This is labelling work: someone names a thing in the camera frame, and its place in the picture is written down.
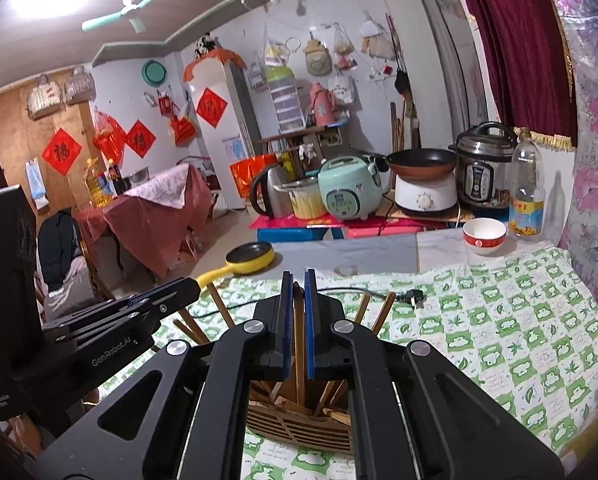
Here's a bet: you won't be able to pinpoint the white electric steamer base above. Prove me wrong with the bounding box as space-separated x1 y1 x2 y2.
394 172 461 212

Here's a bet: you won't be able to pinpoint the orange cloth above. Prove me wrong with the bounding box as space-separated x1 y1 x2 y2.
182 48 248 81

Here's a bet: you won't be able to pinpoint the red gift bag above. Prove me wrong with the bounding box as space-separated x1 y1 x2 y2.
229 154 279 197

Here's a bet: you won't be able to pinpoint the dark sauce bottle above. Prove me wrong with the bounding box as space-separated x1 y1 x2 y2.
106 159 130 197

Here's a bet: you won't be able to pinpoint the steel electric kettle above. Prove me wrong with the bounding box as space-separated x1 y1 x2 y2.
250 165 293 219

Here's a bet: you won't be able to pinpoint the green white patterned tablecloth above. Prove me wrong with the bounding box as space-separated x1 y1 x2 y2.
99 247 598 480

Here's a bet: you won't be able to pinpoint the dark red curtain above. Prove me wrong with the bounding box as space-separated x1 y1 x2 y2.
450 0 578 150

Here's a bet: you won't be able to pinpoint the mint green rice cooker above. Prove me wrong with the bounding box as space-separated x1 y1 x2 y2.
318 156 383 222

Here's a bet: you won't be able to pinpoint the steel pot yellow contents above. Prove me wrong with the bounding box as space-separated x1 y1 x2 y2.
274 176 326 221

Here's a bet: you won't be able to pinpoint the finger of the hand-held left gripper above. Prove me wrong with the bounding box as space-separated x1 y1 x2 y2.
41 276 202 337
44 291 202 357

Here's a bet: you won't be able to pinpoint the wooden chopstick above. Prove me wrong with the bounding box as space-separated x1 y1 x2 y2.
293 282 307 407

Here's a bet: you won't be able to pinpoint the brown slatted chopstick holder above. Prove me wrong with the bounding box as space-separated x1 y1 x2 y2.
244 379 355 457

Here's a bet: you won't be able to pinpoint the clear plastic bottle yellow label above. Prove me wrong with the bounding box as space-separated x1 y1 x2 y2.
508 130 546 239

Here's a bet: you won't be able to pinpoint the bunch of wooden chopsticks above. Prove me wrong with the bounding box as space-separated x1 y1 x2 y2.
171 282 397 426

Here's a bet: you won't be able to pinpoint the light blue plastic bag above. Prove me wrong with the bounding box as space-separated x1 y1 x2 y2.
26 159 48 209

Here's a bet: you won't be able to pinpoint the pink thermos flask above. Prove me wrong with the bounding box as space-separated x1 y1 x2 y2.
308 82 337 127

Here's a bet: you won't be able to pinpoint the black power plug cable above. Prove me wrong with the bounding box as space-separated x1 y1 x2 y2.
214 286 426 319

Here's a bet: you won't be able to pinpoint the red hanging bag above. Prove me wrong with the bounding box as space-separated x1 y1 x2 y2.
171 114 198 148

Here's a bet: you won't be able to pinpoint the yellow frying pan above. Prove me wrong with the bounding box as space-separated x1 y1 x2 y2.
196 241 276 289

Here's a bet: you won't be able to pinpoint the brown frying pan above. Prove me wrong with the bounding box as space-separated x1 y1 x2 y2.
374 147 458 177

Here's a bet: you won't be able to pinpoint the woven handbag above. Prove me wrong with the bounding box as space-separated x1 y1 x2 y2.
63 65 96 106
28 74 63 121

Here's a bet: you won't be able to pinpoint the white plastic hanging bag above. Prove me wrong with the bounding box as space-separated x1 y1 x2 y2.
327 74 356 106

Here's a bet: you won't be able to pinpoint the green plastic basin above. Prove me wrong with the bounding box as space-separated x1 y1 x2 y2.
142 59 168 86

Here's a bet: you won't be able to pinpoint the green ceiling fan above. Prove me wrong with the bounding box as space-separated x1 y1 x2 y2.
81 0 173 34

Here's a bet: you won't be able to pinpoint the white refrigerator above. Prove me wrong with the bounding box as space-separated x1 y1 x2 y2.
188 62 262 212

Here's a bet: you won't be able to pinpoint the yellow cooking oil bottle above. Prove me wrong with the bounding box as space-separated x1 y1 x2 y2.
86 157 110 209

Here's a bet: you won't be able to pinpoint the dark jacket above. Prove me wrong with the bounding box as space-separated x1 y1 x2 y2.
38 209 83 292

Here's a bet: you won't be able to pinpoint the blue plastic stool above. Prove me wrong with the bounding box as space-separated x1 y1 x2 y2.
256 226 345 244

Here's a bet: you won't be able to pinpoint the green cloth hanging bag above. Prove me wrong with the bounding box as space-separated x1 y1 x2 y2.
303 35 331 77

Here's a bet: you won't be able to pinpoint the steel black pressure cooker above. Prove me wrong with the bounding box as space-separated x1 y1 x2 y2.
448 121 518 212

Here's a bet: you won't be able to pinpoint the table with red cloth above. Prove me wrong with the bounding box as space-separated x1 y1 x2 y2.
73 164 213 277

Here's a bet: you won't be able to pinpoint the clear plastic drawer unit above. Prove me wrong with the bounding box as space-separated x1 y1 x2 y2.
268 66 306 134

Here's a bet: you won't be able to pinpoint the red white bowl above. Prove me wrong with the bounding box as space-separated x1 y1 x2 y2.
462 218 508 256

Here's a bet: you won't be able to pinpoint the floral plastic sheet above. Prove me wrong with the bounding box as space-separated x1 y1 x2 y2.
534 0 598 333

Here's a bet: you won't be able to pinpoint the wooden wall shelf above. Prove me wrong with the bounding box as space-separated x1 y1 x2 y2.
253 124 351 162

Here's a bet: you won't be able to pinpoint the red diamond paper decoration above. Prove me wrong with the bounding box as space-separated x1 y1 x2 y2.
196 87 229 129
125 119 158 157
42 127 82 176

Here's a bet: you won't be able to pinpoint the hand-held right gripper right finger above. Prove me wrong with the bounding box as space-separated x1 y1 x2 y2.
304 269 565 480

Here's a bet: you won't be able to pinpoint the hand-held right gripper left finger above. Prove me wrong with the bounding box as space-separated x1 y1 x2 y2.
29 270 295 480

